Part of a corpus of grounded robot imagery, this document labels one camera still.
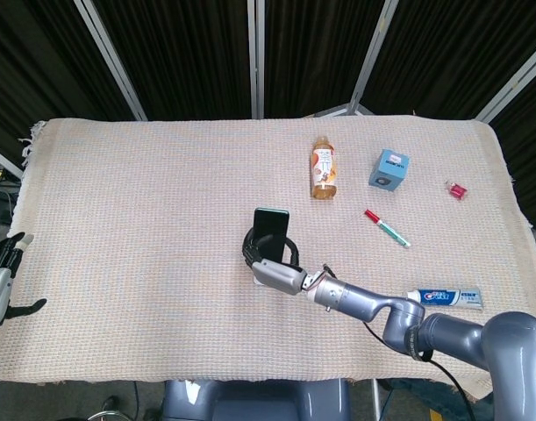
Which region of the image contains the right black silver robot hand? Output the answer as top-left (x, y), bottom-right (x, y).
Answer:
top-left (242, 227), bottom-right (308, 296)

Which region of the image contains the black smartphone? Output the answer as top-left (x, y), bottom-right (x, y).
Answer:
top-left (252, 208), bottom-right (290, 264)

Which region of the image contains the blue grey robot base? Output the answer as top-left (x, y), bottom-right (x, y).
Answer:
top-left (161, 379), bottom-right (352, 421)

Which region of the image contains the orange drink bottle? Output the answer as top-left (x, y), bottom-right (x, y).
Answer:
top-left (311, 135), bottom-right (339, 201)

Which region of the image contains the red green white marker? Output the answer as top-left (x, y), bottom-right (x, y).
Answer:
top-left (363, 209), bottom-right (411, 249)

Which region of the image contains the beige woven tablecloth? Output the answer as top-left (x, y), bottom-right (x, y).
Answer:
top-left (6, 114), bottom-right (536, 403)

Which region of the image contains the blue cardboard box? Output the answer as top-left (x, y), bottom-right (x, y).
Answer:
top-left (368, 148), bottom-right (411, 191)

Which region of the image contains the white table leg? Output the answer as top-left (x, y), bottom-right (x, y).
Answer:
top-left (371, 379), bottom-right (383, 421)

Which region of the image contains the blue white toothpaste tube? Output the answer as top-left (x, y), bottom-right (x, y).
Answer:
top-left (405, 288), bottom-right (486, 312)

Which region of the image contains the grey screen frame post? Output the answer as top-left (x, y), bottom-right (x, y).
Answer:
top-left (475, 43), bottom-right (536, 124)
top-left (348, 0), bottom-right (400, 116)
top-left (246, 0), bottom-right (267, 119)
top-left (73, 0), bottom-right (148, 122)
top-left (0, 142), bottom-right (24, 179)

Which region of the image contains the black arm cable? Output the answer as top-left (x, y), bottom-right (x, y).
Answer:
top-left (362, 321), bottom-right (477, 421)

